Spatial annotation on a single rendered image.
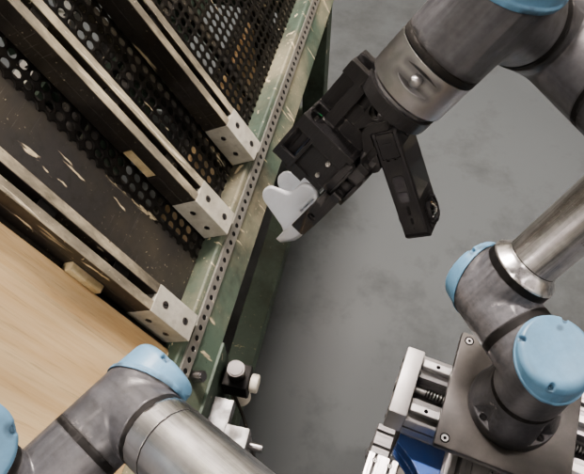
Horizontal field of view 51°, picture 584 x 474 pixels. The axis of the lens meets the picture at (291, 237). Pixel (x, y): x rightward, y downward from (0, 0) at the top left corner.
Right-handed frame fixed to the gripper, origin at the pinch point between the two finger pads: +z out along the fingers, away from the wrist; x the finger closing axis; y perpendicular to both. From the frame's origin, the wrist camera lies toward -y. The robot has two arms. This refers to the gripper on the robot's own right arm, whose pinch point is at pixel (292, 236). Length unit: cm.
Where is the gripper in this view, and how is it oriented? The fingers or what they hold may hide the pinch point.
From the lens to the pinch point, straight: 64.9
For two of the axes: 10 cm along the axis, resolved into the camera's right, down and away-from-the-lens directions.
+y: -7.2, -6.9, -0.4
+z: -5.6, 5.4, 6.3
